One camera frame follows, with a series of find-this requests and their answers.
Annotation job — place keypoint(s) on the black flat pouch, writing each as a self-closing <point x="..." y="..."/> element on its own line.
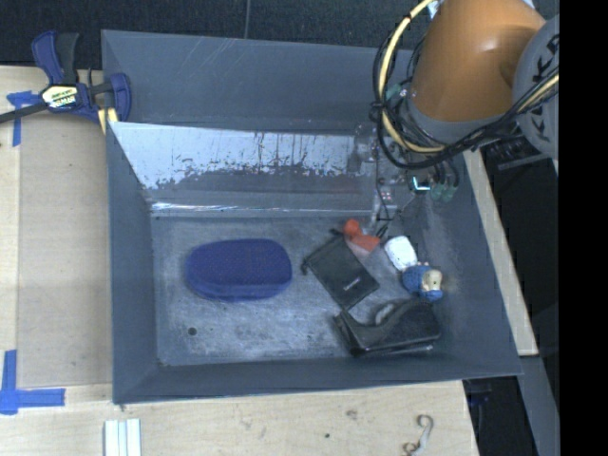
<point x="344" y="273"/>

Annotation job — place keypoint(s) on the blue oval case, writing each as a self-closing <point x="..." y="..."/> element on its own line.
<point x="237" y="269"/>

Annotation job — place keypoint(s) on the grey metal bin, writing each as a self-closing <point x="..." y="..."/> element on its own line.
<point x="247" y="330"/>

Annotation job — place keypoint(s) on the white and blue toy doll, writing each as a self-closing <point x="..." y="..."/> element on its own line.
<point x="418" y="276"/>

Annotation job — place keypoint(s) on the black tape dispenser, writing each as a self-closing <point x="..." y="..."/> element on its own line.
<point x="399" y="330"/>

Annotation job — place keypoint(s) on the orange-capped clear spray bottle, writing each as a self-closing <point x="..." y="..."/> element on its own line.
<point x="363" y="241"/>

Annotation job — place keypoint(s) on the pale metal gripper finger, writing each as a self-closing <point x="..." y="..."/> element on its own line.
<point x="378" y="207"/>
<point x="390" y="209"/>

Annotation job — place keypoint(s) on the metal S hook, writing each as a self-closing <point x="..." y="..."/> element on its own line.
<point x="423" y="432"/>

